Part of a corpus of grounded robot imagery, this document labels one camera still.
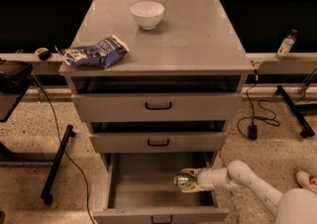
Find black bin on stand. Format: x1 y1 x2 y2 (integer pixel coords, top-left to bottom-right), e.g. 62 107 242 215
0 59 33 122

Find green soda can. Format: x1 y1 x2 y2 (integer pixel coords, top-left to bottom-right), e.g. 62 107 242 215
173 171 196 189

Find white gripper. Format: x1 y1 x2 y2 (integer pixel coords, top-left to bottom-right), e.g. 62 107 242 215
181 168 215 193

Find white shoe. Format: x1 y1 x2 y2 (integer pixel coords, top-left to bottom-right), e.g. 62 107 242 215
296 170 317 194

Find grey drawer cabinet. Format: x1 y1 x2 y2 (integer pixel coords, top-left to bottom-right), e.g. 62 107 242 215
59 0 253 167

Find top grey drawer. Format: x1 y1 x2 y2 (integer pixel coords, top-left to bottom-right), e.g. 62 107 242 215
72 93 242 122

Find black stand leg left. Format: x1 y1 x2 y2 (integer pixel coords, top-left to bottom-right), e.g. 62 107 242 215
41 125 75 205

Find middle grey drawer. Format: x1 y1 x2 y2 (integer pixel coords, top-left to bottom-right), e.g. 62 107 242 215
90 132 226 154

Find black stand leg right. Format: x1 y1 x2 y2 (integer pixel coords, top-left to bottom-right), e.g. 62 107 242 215
275 85 317 139

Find yellow black tape measure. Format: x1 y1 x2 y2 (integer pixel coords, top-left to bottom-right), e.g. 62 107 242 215
35 48 52 60

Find bottom grey drawer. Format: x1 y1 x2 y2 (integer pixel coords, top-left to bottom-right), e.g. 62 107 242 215
93 152 229 224

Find blue chip bag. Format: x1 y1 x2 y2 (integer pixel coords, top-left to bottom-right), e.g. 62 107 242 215
55 35 129 68

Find white bowl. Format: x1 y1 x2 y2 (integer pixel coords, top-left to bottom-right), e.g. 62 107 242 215
130 1 164 30

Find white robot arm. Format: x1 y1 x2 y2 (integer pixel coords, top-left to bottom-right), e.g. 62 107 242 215
174 161 317 224

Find black floor cable left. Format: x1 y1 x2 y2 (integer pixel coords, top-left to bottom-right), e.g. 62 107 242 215
32 75 97 224

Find clear plastic bottle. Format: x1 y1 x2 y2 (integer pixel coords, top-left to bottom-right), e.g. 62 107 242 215
275 29 298 59

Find black stand leg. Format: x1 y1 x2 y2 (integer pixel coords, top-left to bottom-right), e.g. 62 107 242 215
275 85 317 139
41 125 75 205

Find grey drawer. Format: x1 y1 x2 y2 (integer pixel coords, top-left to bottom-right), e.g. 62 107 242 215
72 93 242 122
90 132 226 154
93 152 229 224

